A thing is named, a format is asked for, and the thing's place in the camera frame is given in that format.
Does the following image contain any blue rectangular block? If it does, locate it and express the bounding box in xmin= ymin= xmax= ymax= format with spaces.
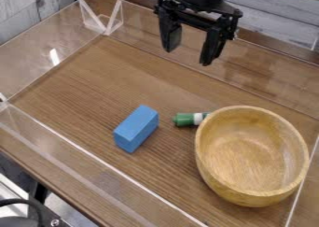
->
xmin=113 ymin=106 xmax=160 ymax=153

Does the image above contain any green whiteboard marker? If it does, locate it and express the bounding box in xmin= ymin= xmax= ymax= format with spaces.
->
xmin=174 ymin=112 xmax=210 ymax=127

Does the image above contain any black metal table frame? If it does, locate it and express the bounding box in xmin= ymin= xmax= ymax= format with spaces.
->
xmin=0 ymin=154 xmax=72 ymax=227

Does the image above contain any clear acrylic corner bracket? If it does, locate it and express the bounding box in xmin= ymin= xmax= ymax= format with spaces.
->
xmin=79 ymin=0 xmax=123 ymax=36

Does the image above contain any brown wooden bowl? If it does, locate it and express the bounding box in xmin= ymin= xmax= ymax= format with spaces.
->
xmin=195 ymin=106 xmax=310 ymax=207

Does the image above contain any black cable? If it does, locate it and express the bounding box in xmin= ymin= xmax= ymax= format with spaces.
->
xmin=0 ymin=198 xmax=47 ymax=227

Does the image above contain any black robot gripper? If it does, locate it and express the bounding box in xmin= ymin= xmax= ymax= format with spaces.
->
xmin=155 ymin=0 xmax=243 ymax=66

